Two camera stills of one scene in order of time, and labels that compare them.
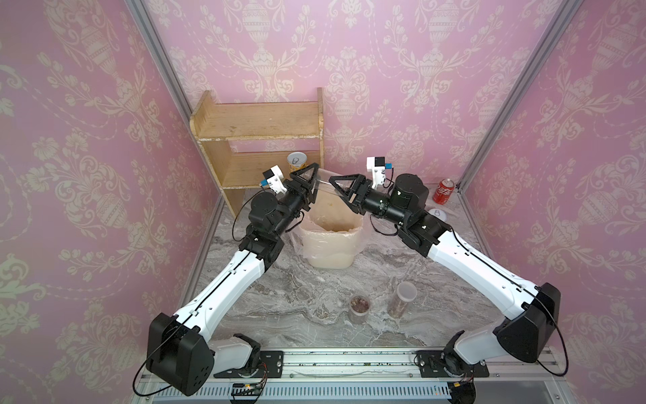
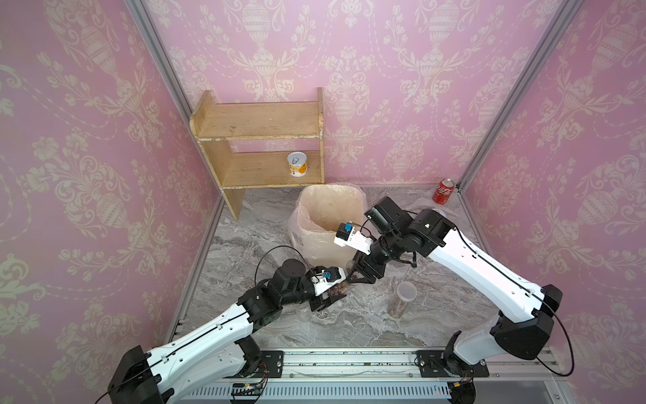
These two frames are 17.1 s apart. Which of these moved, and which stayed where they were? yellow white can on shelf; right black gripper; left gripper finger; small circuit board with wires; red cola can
Moved: left gripper finger; right black gripper
Stayed: red cola can; small circuit board with wires; yellow white can on shelf
